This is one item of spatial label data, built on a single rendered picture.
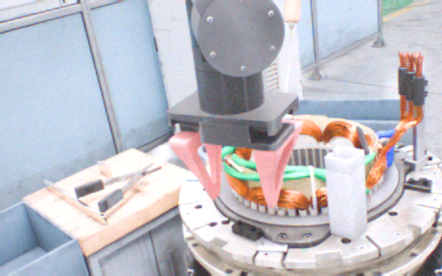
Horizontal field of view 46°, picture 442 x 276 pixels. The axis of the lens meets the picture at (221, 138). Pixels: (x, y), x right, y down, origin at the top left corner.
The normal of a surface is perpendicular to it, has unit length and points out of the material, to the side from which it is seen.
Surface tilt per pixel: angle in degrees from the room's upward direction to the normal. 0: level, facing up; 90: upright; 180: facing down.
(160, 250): 90
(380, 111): 90
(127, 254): 90
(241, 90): 91
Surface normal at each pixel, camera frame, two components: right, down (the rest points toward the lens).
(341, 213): -0.63, 0.40
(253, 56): 0.14, 0.39
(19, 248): 0.67, 0.21
